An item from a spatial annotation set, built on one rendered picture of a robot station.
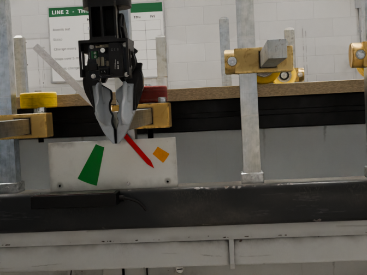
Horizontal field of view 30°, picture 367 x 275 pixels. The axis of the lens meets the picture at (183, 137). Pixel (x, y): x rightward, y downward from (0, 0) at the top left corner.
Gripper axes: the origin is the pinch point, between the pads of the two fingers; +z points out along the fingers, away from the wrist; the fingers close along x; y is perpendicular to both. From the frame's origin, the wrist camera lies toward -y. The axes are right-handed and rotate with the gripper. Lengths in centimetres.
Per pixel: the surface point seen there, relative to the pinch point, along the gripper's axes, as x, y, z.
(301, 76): 42, -143, -12
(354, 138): 45, -56, 6
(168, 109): 4.8, -33.9, -3.1
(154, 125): 1.8, -33.9, 0.0
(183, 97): 7, -51, -6
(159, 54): -8, -144, -22
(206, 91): 12, -51, -7
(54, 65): -16.4, -28.5, -12.8
